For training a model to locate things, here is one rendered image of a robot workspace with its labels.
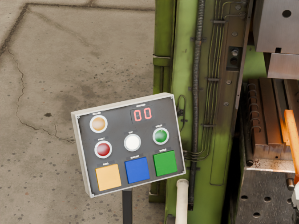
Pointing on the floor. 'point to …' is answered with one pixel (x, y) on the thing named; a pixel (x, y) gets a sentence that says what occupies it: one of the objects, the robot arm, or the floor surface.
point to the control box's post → (127, 206)
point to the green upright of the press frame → (221, 110)
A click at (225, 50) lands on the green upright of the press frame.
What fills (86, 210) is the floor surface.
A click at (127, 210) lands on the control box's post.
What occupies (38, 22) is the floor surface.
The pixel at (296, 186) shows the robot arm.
